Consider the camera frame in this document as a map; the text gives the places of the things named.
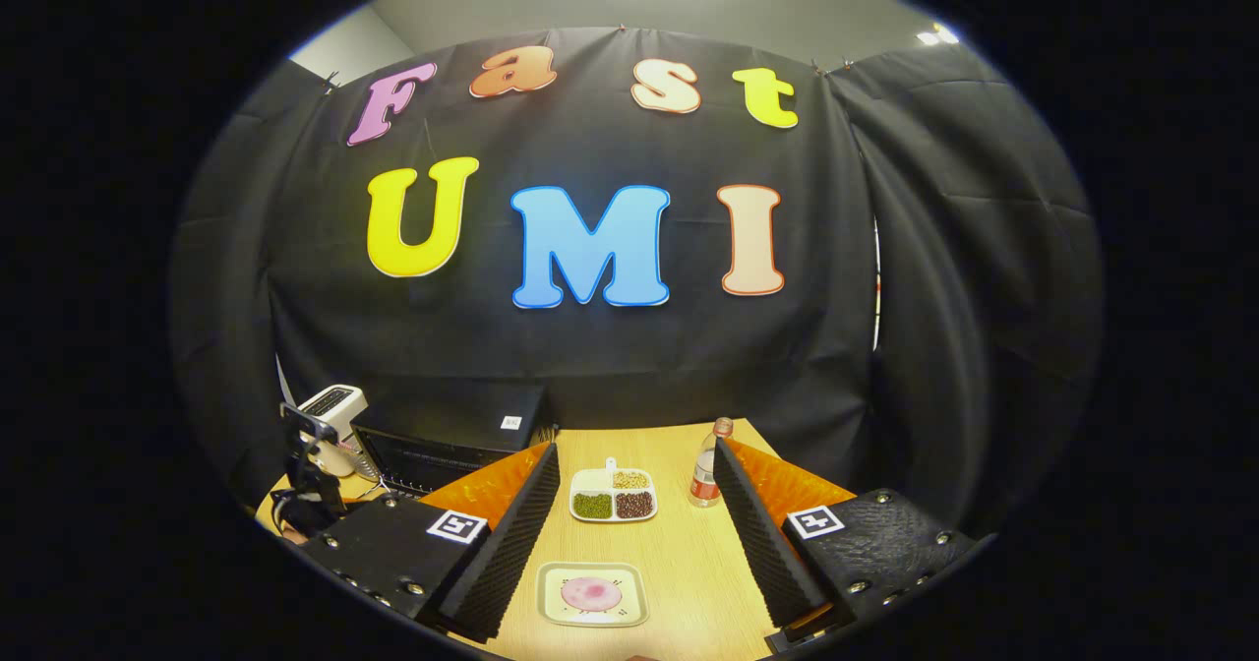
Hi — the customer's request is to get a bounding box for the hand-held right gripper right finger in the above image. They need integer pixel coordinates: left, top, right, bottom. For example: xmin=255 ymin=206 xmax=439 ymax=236
xmin=713 ymin=438 xmax=980 ymax=654

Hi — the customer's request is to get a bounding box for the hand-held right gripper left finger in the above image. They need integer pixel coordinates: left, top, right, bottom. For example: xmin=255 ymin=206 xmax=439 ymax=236
xmin=295 ymin=442 xmax=562 ymax=644

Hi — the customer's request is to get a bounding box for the cream square plate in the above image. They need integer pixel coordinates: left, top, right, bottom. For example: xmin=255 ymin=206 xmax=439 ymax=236
xmin=537 ymin=562 xmax=650 ymax=629

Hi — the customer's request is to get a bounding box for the pink meat slice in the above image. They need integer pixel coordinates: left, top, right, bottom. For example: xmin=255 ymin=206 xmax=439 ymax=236
xmin=561 ymin=576 xmax=623 ymax=613

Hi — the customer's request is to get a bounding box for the black electric oven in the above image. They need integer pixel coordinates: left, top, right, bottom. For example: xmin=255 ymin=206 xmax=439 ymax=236
xmin=349 ymin=378 xmax=559 ymax=500

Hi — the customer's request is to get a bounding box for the white toaster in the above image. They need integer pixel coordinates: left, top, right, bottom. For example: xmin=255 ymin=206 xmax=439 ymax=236
xmin=295 ymin=386 xmax=370 ymax=478

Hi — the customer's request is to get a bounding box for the white divided plate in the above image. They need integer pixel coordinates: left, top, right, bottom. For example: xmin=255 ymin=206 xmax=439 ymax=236
xmin=570 ymin=457 xmax=658 ymax=523

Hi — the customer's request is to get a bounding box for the clear water bottle red label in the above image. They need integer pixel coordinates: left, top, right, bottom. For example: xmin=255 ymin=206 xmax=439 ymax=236
xmin=689 ymin=417 xmax=735 ymax=509

